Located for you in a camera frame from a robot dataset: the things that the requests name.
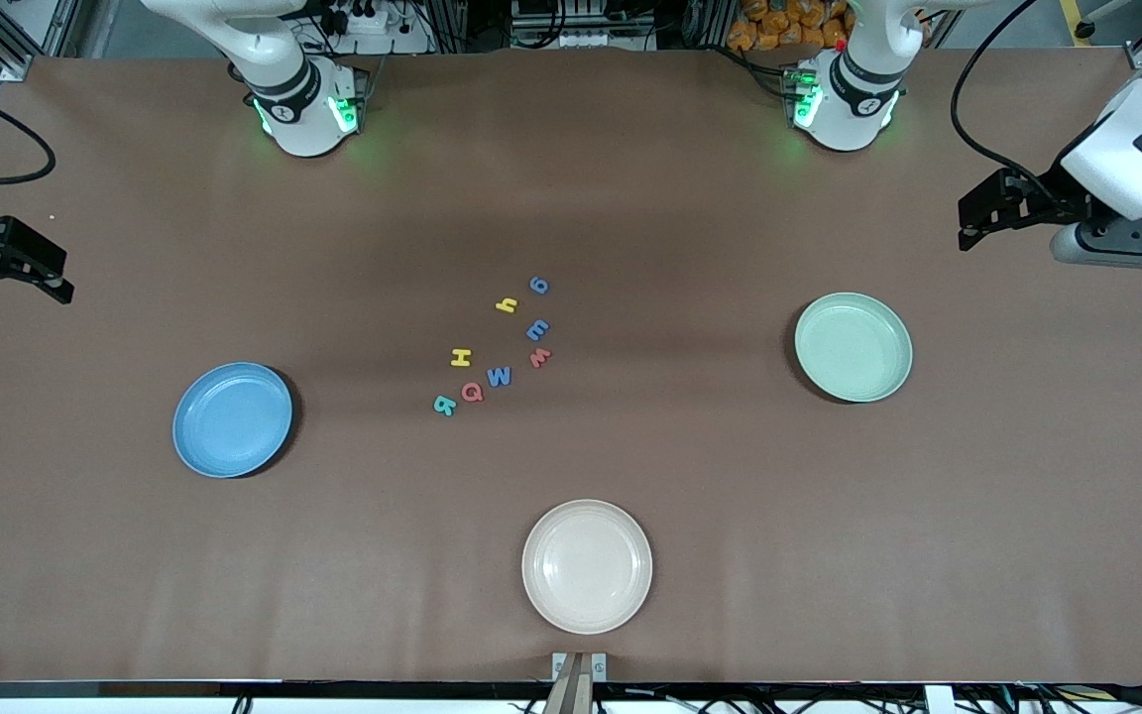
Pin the blue plate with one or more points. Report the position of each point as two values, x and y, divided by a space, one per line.
232 419

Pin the teal foam letter R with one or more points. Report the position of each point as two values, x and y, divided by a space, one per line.
444 405

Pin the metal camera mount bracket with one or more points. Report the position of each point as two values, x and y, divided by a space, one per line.
579 679

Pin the orange snack bags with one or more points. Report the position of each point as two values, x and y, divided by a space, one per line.
779 25

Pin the brown table cover sheet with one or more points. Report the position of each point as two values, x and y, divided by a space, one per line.
829 545

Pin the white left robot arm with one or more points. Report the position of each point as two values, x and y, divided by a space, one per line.
849 99

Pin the white power strip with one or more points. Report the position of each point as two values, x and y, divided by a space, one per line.
363 18

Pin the beige plate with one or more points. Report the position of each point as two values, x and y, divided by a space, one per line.
586 566

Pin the blue foam letter g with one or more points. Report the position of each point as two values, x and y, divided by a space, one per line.
539 286

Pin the red foam letter m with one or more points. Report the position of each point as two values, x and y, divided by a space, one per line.
540 357

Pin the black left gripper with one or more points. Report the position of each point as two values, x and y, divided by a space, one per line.
1059 201

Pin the blue foam letter W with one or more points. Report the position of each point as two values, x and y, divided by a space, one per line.
499 377

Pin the green plate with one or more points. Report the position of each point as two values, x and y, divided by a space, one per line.
854 347

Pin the blue foam letter e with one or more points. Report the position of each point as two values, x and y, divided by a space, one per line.
537 329

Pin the red foam letter Q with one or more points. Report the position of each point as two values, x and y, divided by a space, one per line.
464 393

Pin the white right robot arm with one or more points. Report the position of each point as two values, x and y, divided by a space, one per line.
293 89

